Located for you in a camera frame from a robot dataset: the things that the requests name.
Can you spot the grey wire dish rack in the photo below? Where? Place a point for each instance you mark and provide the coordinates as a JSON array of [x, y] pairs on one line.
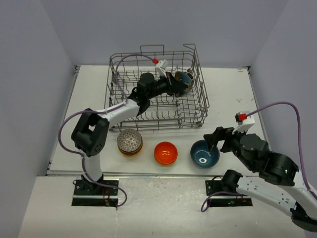
[[165, 111]]

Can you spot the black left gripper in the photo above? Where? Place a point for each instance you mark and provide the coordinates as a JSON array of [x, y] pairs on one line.
[[174, 87]]

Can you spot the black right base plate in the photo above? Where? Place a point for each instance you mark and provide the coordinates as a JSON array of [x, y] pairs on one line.
[[224, 200]]

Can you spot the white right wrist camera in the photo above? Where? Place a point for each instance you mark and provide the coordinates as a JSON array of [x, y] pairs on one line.
[[244, 122]]

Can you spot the dark blue glazed bowl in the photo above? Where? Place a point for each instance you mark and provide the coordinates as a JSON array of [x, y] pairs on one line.
[[202, 156]]

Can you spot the brown patterned white bowl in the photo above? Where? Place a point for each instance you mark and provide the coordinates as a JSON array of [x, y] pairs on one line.
[[129, 139]]

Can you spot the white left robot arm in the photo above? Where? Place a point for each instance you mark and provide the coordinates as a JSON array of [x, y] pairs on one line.
[[90, 133]]

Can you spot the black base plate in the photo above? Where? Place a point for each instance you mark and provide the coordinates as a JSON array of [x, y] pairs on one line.
[[92, 195], [224, 200]]

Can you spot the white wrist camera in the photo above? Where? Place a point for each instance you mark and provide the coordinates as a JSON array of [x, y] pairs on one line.
[[160, 66], [244, 122]]

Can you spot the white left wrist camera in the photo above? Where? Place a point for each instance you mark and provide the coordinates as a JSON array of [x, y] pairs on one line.
[[160, 66]]

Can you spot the right aluminium table rail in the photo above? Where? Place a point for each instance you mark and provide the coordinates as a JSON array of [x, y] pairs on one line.
[[261, 100]]

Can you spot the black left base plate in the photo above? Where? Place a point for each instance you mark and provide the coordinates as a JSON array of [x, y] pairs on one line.
[[92, 195]]

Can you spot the mint green bowl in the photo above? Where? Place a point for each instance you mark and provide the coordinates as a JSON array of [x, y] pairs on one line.
[[130, 150]]

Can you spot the yellow ribbed bowl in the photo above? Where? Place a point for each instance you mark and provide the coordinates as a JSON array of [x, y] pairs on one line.
[[132, 156]]

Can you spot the blue floral bowl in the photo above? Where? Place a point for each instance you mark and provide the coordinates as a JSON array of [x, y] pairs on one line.
[[185, 78]]

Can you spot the orange bowl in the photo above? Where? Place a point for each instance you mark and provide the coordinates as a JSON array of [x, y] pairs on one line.
[[165, 162], [165, 151]]

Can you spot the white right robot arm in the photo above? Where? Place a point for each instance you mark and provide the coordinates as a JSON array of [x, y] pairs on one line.
[[283, 187]]

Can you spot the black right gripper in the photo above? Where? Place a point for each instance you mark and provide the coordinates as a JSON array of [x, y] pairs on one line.
[[219, 134]]

